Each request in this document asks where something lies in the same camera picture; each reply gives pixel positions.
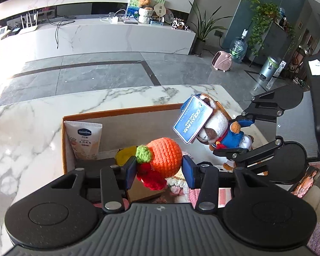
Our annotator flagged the orange storage box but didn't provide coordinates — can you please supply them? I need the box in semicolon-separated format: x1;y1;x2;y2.
61;102;270;203

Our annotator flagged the white Vaseline tube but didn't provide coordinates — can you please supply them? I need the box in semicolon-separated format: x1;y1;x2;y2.
64;121;103;161

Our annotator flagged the brown dog plush toy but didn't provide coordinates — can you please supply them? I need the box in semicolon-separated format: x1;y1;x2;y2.
196;92;255;172

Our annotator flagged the pink space heater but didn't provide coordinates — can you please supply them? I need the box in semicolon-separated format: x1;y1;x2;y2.
211;51;232;72

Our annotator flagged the photo print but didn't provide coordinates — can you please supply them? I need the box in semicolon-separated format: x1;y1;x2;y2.
290;161;320;198

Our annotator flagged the brown cardboard box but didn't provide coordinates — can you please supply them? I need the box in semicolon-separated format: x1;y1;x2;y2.
127;178;164;203

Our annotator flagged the pink case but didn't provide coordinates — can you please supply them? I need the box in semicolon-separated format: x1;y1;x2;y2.
188;188;232;208

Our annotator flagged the blue water bottle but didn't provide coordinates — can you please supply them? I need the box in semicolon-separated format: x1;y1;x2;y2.
229;29;248;63

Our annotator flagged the white TV cabinet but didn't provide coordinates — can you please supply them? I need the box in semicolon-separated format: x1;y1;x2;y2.
0;19;195;62

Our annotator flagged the tall potted plant right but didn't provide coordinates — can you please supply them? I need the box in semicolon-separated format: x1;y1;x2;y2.
189;1;232;57

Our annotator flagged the silver trash can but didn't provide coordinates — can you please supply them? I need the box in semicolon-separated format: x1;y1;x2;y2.
259;56;280;81

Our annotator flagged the teddy bear on cabinet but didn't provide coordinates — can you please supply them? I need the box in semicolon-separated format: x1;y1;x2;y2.
138;0;154;24

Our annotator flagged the orange crochet doll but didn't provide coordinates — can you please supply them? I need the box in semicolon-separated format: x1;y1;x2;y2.
135;138;183;191

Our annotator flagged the white wifi router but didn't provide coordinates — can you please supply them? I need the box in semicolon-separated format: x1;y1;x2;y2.
18;12;39;35

